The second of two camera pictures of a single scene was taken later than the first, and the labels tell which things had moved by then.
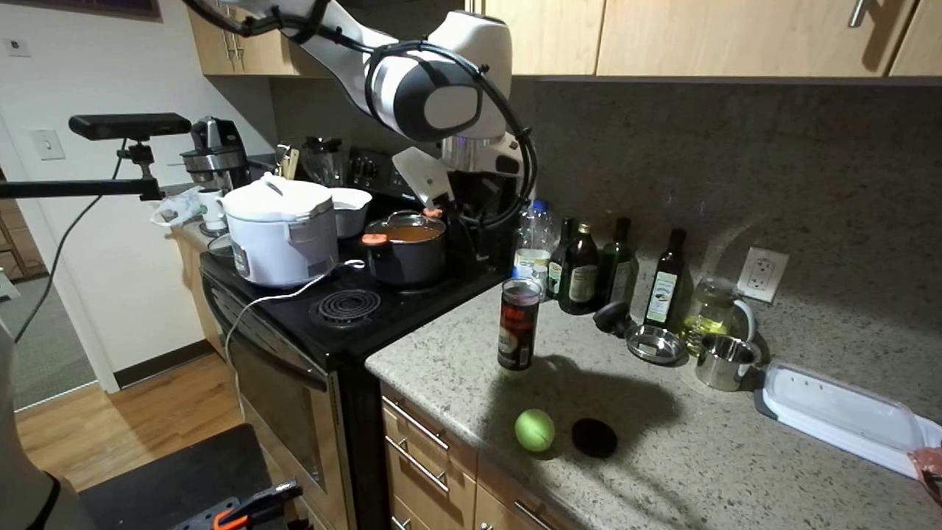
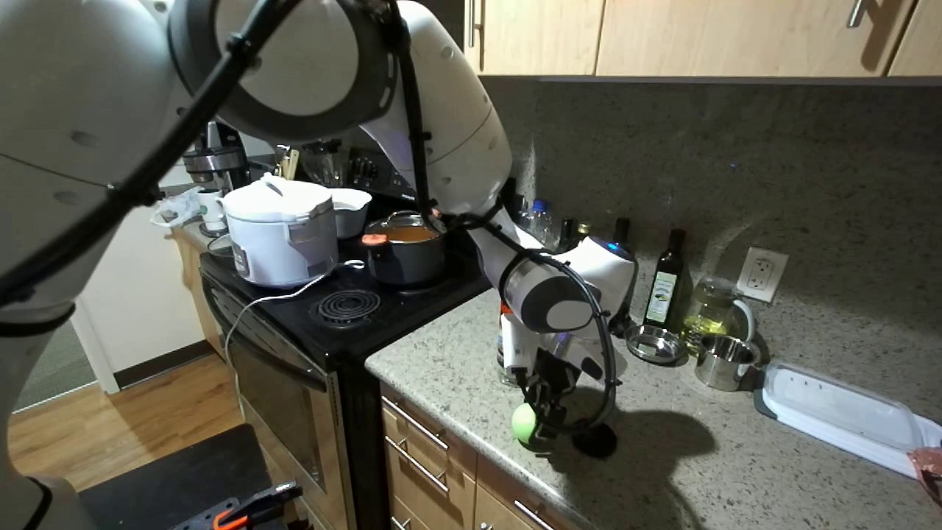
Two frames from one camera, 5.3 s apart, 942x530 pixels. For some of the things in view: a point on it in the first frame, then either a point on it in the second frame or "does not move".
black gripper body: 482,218 to 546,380
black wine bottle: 662,290 does not move
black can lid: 596,436 does not move
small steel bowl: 658,345 does not move
